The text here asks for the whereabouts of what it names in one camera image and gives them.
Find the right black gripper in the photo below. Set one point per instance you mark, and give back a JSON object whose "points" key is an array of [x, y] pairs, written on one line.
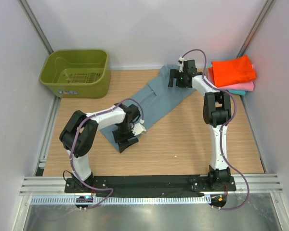
{"points": [[175, 73]]}

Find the corner aluminium post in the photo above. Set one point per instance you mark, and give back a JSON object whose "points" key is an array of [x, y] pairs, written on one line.
{"points": [[265, 10], [36, 26]]}

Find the orange folded t shirt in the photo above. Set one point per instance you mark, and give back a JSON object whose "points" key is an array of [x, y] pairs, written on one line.
{"points": [[230, 72]]}

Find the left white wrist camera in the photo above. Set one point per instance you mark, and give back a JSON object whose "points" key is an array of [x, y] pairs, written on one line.
{"points": [[138, 129]]}

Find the teal folded t shirt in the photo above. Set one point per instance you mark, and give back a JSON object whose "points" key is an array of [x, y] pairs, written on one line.
{"points": [[237, 92]]}

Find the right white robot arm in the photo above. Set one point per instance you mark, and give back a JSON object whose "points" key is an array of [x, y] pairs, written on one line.
{"points": [[216, 112]]}

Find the right corner aluminium post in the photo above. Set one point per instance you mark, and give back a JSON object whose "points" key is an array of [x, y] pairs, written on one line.
{"points": [[265, 10]]}

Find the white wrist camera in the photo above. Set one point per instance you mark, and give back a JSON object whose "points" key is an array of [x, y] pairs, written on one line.
{"points": [[181, 64], [138, 129]]}

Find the pink folded t shirt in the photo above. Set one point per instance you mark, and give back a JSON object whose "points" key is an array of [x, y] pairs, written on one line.
{"points": [[247, 86]]}

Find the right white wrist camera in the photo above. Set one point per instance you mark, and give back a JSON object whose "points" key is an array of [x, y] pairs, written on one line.
{"points": [[181, 64]]}

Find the white slotted cable duct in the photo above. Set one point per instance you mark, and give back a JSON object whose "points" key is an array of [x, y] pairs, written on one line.
{"points": [[86, 200]]}

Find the olive green plastic basket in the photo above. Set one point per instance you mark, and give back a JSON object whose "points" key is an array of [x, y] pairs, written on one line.
{"points": [[77, 73]]}

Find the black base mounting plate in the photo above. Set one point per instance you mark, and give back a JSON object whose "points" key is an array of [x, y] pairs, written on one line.
{"points": [[167, 186]]}

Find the left corner aluminium post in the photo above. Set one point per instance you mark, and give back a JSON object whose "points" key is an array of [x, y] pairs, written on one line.
{"points": [[36, 26]]}

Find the aluminium frame rail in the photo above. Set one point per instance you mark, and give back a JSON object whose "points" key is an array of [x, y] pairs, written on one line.
{"points": [[254, 183]]}

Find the grey-blue t shirt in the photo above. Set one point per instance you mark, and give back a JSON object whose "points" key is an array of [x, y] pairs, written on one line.
{"points": [[158, 99]]}

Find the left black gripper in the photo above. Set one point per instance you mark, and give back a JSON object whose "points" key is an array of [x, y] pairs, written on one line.
{"points": [[118, 139]]}

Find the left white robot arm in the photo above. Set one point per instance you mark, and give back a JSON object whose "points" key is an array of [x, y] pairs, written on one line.
{"points": [[79, 133]]}

